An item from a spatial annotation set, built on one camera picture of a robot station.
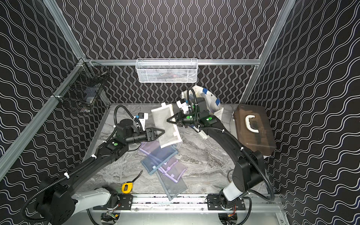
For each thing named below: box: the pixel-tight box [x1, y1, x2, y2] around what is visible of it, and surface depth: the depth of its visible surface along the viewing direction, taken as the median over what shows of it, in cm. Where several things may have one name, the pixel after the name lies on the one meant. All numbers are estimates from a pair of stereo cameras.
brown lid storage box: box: [232, 104, 278, 157], surface depth 87 cm
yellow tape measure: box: [121, 170, 143, 194], surface depth 80 cm
